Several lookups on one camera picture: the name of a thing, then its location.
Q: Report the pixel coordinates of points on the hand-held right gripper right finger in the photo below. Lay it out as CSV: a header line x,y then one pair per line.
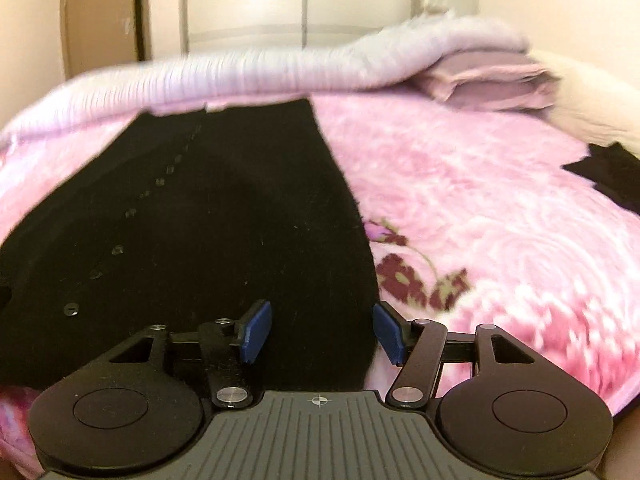
x,y
387,332

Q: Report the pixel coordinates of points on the purple pillow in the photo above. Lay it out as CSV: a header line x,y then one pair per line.
x,y
490,82

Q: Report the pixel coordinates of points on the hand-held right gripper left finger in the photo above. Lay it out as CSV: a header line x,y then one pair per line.
x,y
255,334

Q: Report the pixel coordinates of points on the pink floral blanket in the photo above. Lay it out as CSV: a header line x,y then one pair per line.
x,y
475,210

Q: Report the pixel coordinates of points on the lavender striped quilt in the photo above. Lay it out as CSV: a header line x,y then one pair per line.
x,y
250,75

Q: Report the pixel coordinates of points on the white wardrobe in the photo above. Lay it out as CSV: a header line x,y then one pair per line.
x,y
280,5

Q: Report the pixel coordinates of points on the brown wooden door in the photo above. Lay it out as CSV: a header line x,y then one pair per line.
x,y
100,15

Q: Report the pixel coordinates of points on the long white pillow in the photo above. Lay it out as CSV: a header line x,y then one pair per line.
x,y
595,105

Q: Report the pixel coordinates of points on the black garment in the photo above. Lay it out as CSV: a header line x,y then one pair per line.
x,y
607,170

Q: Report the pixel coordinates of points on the black buttoned cardigan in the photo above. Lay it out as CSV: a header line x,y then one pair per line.
x,y
225,235

